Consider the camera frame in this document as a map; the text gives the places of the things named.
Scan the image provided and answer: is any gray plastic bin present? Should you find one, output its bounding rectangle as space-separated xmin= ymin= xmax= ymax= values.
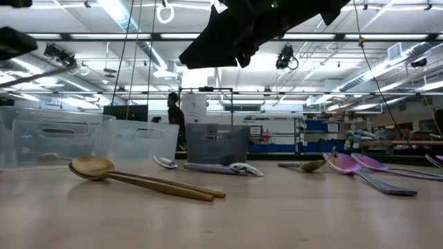
xmin=186 ymin=122 xmax=251 ymax=166

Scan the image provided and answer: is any black ceiling camera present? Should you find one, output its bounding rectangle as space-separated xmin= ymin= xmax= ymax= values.
xmin=275 ymin=44 xmax=300 ymax=71

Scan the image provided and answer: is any black stand frame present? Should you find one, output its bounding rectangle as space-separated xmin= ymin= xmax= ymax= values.
xmin=178 ymin=86 xmax=234 ymax=126

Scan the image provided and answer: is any silver ceiling air duct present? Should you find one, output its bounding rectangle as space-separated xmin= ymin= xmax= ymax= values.
xmin=338 ymin=41 xmax=443 ymax=93

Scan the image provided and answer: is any black metal table frame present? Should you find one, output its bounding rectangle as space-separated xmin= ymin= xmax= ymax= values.
xmin=172 ymin=151 xmax=430 ymax=167

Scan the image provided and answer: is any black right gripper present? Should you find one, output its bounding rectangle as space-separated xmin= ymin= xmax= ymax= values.
xmin=178 ymin=0 xmax=351 ymax=69

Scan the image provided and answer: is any person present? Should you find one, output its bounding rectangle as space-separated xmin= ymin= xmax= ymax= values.
xmin=166 ymin=91 xmax=187 ymax=152

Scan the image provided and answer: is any metal shelf with blue bins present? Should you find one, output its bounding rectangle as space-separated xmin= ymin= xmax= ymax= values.
xmin=293 ymin=116 xmax=347 ymax=154

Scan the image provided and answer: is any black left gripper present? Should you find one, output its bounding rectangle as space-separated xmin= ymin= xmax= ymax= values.
xmin=0 ymin=0 xmax=39 ymax=62

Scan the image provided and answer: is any clear plastic bin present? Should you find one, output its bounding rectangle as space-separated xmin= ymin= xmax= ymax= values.
xmin=0 ymin=105 xmax=116 ymax=170
xmin=93 ymin=119 xmax=180 ymax=163

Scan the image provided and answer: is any row of blue bins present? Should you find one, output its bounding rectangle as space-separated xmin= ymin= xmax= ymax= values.
xmin=247 ymin=143 xmax=297 ymax=154

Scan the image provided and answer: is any white hanging ring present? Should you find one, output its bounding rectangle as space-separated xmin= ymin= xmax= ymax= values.
xmin=156 ymin=1 xmax=175 ymax=25

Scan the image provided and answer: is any white board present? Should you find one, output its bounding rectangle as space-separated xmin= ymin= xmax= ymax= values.
xmin=180 ymin=93 xmax=208 ymax=125

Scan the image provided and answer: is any long wooden table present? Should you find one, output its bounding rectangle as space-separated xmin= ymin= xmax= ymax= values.
xmin=359 ymin=139 xmax=443 ymax=147

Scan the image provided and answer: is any black hanging cable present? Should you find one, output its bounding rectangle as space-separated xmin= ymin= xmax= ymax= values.
xmin=110 ymin=0 xmax=136 ymax=107
xmin=147 ymin=0 xmax=159 ymax=107

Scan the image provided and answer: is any black monitor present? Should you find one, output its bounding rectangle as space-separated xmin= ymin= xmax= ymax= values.
xmin=102 ymin=104 xmax=150 ymax=122

